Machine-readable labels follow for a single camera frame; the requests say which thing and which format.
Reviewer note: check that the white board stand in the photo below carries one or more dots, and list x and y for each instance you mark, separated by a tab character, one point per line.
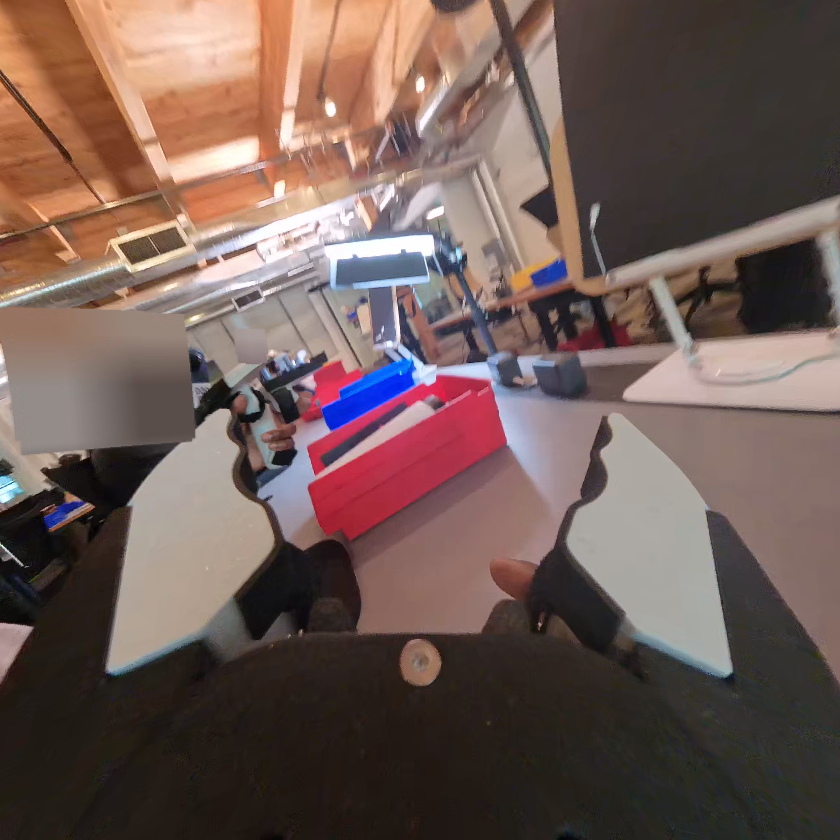
754	387

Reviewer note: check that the white flat box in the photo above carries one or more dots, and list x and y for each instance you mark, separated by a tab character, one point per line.
400	426

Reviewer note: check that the large red storage bin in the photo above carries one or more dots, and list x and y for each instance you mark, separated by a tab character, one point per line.
407	479

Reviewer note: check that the ceiling air vent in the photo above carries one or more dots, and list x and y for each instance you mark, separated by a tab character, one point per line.
248	298
151	244

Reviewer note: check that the ceiling spot lamp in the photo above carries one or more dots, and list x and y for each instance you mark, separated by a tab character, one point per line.
330	108

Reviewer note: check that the blue storage bin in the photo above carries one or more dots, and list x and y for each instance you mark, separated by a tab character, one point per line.
367	394
550	272

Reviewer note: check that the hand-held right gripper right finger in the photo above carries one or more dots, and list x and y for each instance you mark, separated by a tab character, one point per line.
643	558

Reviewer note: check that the black flat pad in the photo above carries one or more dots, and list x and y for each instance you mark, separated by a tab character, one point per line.
358	438

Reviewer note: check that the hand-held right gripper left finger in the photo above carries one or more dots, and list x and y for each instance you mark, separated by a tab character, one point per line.
190	558

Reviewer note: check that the grey metal block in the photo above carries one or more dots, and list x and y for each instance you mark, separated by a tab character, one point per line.
505	369
558	375

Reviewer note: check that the black camera stand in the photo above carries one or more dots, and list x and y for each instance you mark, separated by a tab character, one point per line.
476	315

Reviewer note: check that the black pole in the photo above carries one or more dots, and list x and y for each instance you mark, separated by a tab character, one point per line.
522	79

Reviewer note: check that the silver air duct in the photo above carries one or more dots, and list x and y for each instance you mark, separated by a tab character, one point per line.
65	282

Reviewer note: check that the wooden workbench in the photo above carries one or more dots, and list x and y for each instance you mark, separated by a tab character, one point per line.
525	294

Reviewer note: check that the person's right hand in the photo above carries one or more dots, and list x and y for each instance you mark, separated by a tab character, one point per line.
513	577

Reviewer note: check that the black display board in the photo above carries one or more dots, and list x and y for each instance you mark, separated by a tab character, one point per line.
689	131
380	315

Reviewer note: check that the overhead light panel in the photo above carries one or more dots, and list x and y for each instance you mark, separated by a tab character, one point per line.
380	262

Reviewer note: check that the person's left hand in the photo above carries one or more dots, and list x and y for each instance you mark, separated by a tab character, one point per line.
281	438

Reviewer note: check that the yellow storage bin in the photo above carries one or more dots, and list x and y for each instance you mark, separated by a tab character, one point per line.
522	279

